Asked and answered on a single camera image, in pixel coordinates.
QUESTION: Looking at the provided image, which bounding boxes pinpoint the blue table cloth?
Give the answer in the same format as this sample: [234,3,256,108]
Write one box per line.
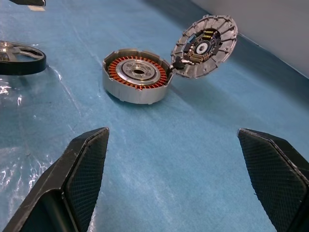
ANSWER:
[0,0,309,232]

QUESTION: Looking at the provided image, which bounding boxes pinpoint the clear plastic sheet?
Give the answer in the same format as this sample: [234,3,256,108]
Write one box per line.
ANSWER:
[0,65,83,232]

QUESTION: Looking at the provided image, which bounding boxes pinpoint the silver motor cover circuit board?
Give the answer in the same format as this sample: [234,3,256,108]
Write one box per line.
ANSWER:
[170,14,239,79]

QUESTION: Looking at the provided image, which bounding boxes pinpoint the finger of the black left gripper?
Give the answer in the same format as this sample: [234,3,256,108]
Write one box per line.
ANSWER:
[9,0,46,7]

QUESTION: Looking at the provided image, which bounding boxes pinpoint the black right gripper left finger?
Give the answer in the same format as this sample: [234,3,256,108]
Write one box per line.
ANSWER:
[1,127,110,232]

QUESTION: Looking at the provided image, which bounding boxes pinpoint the white backdrop board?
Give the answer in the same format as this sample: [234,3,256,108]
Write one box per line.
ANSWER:
[190,0,309,79]

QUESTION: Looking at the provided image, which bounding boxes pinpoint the small silver motor bell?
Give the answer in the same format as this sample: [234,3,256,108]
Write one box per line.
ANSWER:
[0,40,47,76]

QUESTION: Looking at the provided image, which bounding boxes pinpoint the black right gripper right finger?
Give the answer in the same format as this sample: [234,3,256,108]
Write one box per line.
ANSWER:
[237,128,309,232]

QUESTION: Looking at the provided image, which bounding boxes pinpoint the silver motor housing copper windings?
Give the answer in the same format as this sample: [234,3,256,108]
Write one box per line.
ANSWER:
[102,48,174,105]

